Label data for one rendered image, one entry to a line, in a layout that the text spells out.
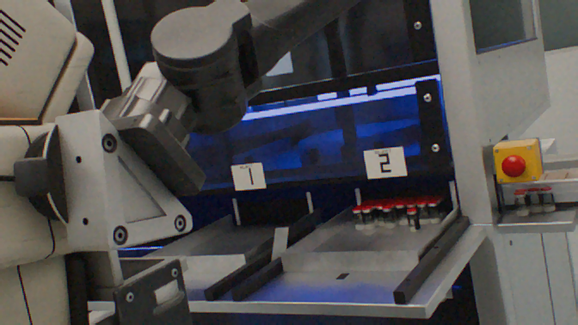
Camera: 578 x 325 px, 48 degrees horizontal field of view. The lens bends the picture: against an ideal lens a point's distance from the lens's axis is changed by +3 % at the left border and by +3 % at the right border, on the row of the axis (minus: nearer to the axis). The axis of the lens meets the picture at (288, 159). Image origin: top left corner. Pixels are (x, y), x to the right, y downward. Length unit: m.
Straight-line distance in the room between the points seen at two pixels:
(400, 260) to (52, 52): 0.65
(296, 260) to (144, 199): 0.64
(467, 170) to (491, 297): 0.26
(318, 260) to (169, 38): 0.63
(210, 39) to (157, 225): 0.18
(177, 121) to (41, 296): 0.23
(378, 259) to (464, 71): 0.40
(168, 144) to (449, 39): 0.82
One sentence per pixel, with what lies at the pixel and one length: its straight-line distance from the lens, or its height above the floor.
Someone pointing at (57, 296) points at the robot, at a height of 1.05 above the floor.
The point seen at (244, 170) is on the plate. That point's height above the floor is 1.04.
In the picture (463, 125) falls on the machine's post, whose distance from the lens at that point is 1.27.
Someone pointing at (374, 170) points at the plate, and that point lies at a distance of 1.34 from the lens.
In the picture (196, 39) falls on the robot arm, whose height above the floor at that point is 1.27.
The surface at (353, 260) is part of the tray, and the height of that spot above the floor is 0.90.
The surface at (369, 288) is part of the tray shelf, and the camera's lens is 1.03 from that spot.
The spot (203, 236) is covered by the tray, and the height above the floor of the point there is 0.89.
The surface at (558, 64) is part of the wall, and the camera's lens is 5.86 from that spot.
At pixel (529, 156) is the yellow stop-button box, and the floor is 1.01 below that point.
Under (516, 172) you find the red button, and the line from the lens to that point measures 1.23.
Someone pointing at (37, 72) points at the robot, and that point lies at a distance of 0.68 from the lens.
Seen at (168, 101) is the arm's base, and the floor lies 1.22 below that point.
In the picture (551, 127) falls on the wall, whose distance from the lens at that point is 5.93.
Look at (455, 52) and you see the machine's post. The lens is 1.26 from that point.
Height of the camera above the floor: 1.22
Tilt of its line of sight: 7 degrees down
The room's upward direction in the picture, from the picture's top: 10 degrees counter-clockwise
